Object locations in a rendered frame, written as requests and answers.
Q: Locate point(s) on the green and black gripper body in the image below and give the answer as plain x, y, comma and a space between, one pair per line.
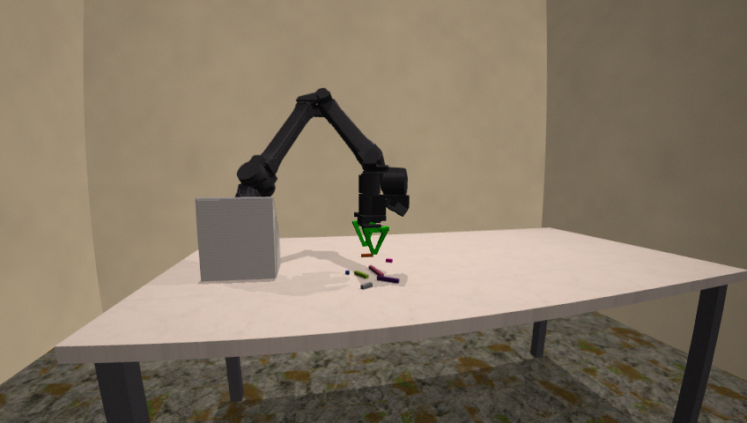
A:
365, 214

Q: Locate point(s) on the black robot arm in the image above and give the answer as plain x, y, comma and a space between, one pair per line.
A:
392, 181

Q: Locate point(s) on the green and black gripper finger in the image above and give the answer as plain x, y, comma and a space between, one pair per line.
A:
356, 226
383, 230

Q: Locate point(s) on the pink rod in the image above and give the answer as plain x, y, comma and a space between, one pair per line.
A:
374, 270

